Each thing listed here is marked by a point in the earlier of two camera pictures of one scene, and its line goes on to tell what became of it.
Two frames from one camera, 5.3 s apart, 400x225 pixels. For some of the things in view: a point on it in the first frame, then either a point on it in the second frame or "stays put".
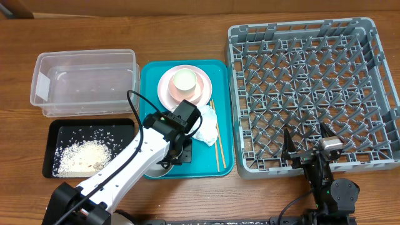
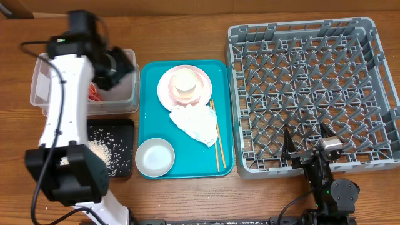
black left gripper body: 184,154 to 112,65
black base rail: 272,220 stays put
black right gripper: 302,157 stays put
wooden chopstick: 220,143 stays put
